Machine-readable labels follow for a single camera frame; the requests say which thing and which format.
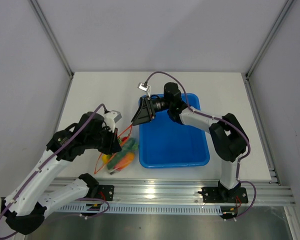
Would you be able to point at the aluminium frame post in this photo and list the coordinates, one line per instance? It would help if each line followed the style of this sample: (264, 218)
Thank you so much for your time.
(275, 27)
(42, 19)

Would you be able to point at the aluminium mounting rail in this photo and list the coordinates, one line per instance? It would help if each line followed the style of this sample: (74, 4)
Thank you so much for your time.
(185, 192)

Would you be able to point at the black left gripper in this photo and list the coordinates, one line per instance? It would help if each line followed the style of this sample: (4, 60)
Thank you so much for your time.
(113, 146)

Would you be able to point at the clear zip top bag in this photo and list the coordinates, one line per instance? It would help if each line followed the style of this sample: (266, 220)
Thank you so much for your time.
(122, 138)

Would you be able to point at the left aluminium frame post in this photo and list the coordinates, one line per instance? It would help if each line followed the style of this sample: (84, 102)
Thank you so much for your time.
(42, 19)

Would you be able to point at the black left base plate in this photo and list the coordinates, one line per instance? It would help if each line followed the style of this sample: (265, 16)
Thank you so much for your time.
(105, 192)

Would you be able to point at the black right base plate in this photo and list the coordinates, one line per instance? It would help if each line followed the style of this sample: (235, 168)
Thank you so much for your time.
(211, 193)

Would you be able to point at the dark green cucumber toy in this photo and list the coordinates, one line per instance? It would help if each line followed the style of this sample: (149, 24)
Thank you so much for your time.
(131, 146)

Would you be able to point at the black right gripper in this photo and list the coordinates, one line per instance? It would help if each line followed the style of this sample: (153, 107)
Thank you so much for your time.
(145, 113)

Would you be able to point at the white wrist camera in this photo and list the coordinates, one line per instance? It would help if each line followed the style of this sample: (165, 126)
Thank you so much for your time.
(111, 118)
(145, 88)

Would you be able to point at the yellow orange mango toy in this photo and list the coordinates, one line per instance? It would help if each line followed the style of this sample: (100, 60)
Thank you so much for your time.
(106, 158)

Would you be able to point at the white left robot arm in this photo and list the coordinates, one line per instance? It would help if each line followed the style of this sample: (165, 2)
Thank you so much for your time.
(28, 206)

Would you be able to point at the right aluminium frame post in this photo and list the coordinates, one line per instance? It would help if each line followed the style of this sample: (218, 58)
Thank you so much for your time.
(275, 27)

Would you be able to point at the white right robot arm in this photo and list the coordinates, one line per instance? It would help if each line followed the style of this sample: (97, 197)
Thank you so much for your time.
(230, 141)

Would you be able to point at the white slotted cable duct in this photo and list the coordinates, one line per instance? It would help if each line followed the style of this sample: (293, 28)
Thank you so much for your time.
(151, 209)

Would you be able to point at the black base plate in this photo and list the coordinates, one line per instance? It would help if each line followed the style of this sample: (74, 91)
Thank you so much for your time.
(211, 193)
(105, 192)

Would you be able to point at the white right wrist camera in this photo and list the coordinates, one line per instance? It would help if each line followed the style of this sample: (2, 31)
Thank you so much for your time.
(145, 88)

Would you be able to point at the blue plastic bin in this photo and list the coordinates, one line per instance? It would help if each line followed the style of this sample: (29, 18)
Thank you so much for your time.
(167, 144)

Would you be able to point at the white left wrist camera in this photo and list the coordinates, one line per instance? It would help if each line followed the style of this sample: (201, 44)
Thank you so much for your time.
(111, 118)

